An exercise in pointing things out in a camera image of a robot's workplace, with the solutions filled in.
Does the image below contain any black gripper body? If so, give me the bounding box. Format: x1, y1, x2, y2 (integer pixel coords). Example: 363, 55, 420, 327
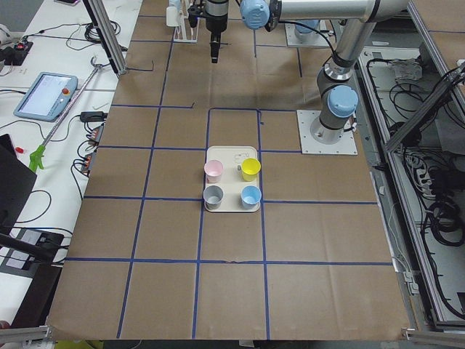
188, 0, 229, 43

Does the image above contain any white ikea cup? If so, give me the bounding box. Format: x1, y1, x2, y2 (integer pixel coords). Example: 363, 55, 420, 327
166, 6, 179, 28

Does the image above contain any light blue ikea cup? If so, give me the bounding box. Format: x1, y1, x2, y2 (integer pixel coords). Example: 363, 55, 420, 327
240, 185, 262, 209
169, 0, 182, 11

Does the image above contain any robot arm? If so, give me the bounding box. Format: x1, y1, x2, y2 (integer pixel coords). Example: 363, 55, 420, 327
187, 0, 229, 64
240, 0, 408, 145

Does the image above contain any pink ikea cup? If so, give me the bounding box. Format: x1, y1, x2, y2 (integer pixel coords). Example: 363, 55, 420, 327
203, 160, 224, 183

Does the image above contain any yellow ikea cup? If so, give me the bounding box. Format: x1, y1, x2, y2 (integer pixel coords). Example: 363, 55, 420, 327
240, 158, 261, 182

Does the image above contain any grey ikea cup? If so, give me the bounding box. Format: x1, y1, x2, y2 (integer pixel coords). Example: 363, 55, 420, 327
203, 185, 224, 211

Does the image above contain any cream plastic tray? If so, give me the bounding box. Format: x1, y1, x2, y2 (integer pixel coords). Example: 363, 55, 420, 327
204, 145, 261, 213

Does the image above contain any black power adapter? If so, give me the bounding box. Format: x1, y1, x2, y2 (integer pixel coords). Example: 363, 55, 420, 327
79, 111, 108, 123

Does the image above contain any black monitor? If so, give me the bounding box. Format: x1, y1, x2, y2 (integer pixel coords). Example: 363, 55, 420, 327
0, 134, 36, 235

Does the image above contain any white wire cup rack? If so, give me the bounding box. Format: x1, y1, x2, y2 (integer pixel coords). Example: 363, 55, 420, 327
174, 0, 198, 44

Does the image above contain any aluminium frame post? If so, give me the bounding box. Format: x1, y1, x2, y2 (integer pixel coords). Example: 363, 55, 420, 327
83, 0, 127, 76

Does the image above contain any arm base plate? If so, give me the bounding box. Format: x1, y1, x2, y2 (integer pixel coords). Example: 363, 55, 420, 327
296, 110, 357, 156

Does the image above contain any green handled reacher grabber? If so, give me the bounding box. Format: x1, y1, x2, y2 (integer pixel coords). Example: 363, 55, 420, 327
28, 56, 108, 173

